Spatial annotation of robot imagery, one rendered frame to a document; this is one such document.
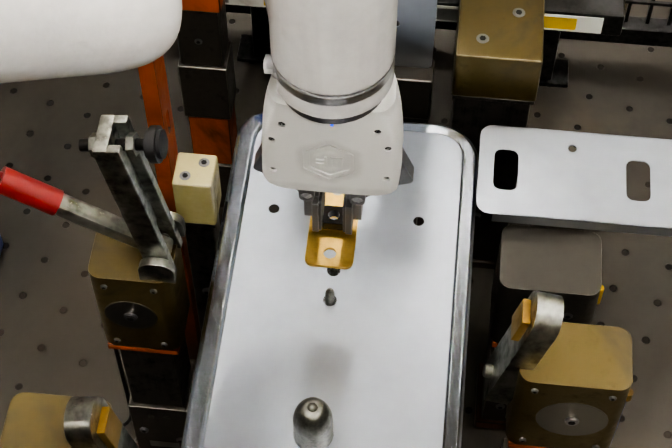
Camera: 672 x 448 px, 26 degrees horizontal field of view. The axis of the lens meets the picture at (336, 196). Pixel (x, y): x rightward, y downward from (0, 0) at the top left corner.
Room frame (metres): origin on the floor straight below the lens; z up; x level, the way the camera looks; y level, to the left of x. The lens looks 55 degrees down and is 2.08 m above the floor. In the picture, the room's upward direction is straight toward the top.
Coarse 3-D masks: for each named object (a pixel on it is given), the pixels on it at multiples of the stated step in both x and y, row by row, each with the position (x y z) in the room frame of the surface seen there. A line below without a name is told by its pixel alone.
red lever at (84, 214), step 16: (0, 176) 0.66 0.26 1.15; (16, 176) 0.66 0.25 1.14; (0, 192) 0.65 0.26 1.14; (16, 192) 0.65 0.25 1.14; (32, 192) 0.66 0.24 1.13; (48, 192) 0.66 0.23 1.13; (48, 208) 0.65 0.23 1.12; (64, 208) 0.65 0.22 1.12; (80, 208) 0.66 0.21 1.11; (96, 208) 0.66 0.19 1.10; (80, 224) 0.65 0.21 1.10; (96, 224) 0.65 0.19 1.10; (112, 224) 0.65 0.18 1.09; (128, 240) 0.65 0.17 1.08
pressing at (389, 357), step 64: (256, 128) 0.82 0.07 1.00; (448, 128) 0.82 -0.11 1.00; (256, 192) 0.75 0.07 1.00; (448, 192) 0.75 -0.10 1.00; (256, 256) 0.68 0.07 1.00; (384, 256) 0.68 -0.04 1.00; (448, 256) 0.68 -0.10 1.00; (256, 320) 0.62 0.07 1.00; (320, 320) 0.62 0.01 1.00; (384, 320) 0.62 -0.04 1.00; (448, 320) 0.62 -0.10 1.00; (192, 384) 0.56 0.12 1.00; (256, 384) 0.56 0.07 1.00; (320, 384) 0.56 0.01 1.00; (384, 384) 0.56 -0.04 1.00; (448, 384) 0.56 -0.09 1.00
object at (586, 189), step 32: (512, 128) 0.82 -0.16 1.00; (480, 160) 0.78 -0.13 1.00; (544, 160) 0.78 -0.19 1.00; (576, 160) 0.78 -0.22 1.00; (608, 160) 0.78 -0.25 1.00; (640, 160) 0.78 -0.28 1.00; (480, 192) 0.75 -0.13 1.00; (512, 192) 0.75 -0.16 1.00; (544, 192) 0.75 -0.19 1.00; (576, 192) 0.75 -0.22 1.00; (608, 192) 0.75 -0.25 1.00; (544, 224) 0.72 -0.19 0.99; (576, 224) 0.72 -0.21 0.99; (608, 224) 0.72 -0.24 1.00; (640, 224) 0.71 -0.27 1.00
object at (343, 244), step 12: (336, 204) 0.65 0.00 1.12; (324, 216) 0.64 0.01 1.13; (336, 216) 0.64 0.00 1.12; (324, 228) 0.63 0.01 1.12; (336, 228) 0.63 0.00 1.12; (312, 240) 0.62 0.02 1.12; (324, 240) 0.62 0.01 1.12; (336, 240) 0.62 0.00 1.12; (348, 240) 0.62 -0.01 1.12; (312, 252) 0.61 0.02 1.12; (336, 252) 0.61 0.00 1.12; (348, 252) 0.61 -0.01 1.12; (312, 264) 0.60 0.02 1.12; (324, 264) 0.60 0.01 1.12; (336, 264) 0.60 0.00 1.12; (348, 264) 0.60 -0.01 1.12
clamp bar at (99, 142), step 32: (128, 128) 0.66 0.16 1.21; (160, 128) 0.66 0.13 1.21; (96, 160) 0.64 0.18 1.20; (128, 160) 0.66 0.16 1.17; (160, 160) 0.64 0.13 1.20; (128, 192) 0.63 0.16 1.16; (160, 192) 0.67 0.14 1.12; (128, 224) 0.64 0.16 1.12; (160, 224) 0.66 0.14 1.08; (160, 256) 0.63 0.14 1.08
